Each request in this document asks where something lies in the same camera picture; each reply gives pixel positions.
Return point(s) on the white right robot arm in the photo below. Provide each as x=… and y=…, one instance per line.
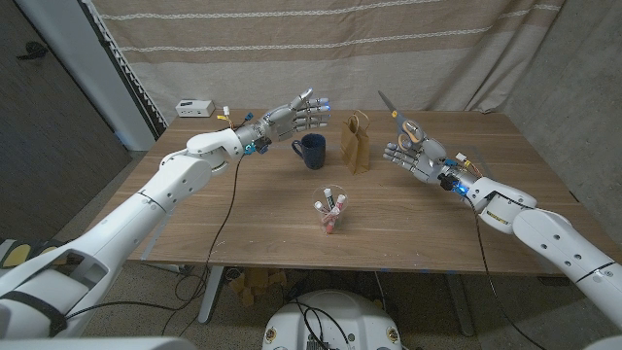
x=549, y=238

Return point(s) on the grey table leg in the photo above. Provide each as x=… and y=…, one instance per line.
x=460, y=311

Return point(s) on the clear plastic cup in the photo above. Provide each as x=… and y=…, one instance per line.
x=318, y=194

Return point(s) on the white table leg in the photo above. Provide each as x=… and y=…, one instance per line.
x=211, y=296

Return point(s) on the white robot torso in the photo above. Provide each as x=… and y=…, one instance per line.
x=359, y=321

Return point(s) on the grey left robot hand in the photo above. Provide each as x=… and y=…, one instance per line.
x=282, y=121

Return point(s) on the white power strip box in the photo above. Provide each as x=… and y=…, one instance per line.
x=194, y=108

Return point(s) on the beige striped curtain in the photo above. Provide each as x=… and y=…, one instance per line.
x=218, y=68

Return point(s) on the brown paper bag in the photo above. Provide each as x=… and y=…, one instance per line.
x=355, y=150

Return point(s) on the white marker black band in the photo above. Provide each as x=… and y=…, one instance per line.
x=328, y=198

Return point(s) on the pile of wooden blocks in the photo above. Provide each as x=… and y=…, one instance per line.
x=257, y=282

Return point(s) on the white door frame post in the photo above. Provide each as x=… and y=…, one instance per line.
x=92, y=73

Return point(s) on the white marker red cap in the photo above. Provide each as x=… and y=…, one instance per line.
x=340, y=201

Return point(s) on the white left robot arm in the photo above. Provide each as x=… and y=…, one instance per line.
x=136, y=214

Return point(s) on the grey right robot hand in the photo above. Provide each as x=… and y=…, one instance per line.
x=430, y=160

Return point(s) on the navy blue mug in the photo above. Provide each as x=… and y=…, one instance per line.
x=313, y=154

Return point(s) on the white capped marker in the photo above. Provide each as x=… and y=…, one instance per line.
x=320, y=206

